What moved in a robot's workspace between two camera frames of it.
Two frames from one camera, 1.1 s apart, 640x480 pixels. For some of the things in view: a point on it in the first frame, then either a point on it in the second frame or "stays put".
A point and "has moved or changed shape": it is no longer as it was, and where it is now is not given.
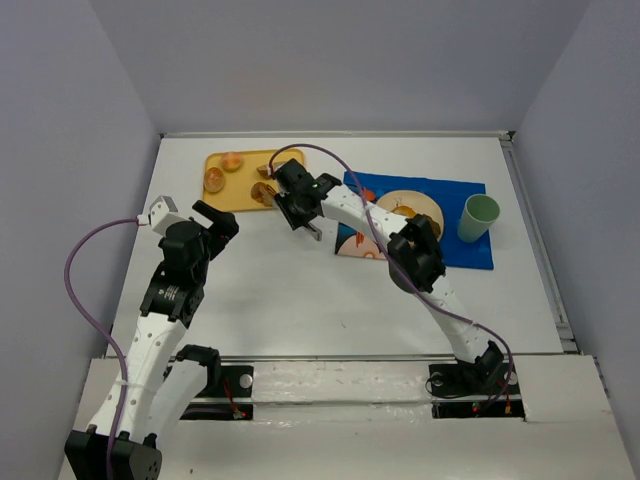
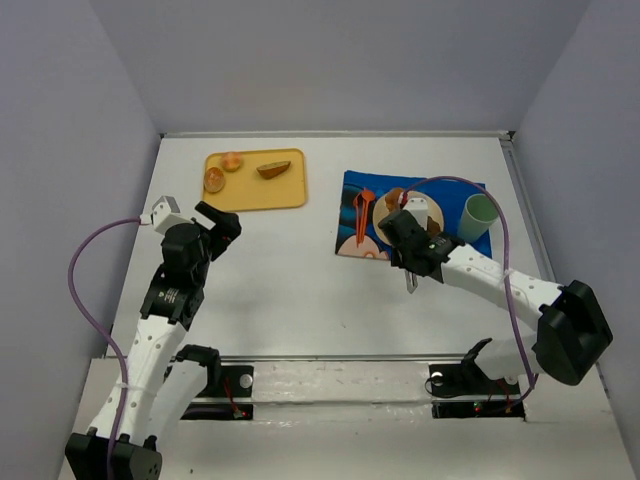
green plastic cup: [480, 212] stays put
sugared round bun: [214, 179] stays put
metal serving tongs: [318, 234] has moved or changed shape
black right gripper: [288, 211] → [410, 257]
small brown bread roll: [262, 193] → [392, 199]
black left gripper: [220, 226] stays put
